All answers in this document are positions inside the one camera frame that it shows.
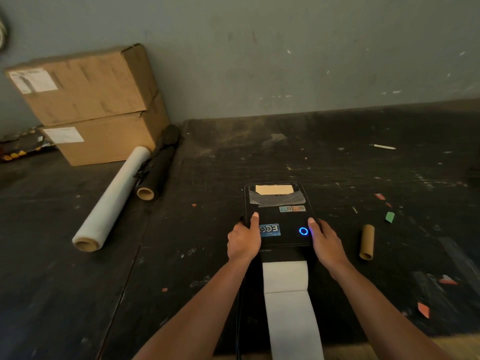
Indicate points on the person's left hand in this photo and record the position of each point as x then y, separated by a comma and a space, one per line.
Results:
243, 241

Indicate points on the dark yellow patterned item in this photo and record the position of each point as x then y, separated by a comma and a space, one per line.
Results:
26, 144

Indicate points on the person's left forearm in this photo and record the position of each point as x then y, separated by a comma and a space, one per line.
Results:
195, 314

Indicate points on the brown cardboard box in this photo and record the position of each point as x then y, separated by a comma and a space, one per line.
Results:
112, 140
86, 86

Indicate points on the black printer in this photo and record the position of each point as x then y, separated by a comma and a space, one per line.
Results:
285, 221

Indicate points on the person's right hand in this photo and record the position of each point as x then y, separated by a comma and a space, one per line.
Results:
328, 247

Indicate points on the person's right forearm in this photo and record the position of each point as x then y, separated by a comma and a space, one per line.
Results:
386, 314

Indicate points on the white paper roll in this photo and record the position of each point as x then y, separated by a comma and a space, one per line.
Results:
290, 314

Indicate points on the brown cardboard core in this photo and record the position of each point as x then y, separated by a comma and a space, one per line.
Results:
366, 242

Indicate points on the white film roll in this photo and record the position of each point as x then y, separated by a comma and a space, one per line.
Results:
112, 198

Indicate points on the green tape piece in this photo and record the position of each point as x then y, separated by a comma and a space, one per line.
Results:
390, 217

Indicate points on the black film roll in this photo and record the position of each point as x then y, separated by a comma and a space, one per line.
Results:
159, 168

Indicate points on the small white stick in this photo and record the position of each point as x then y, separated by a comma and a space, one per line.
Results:
382, 146

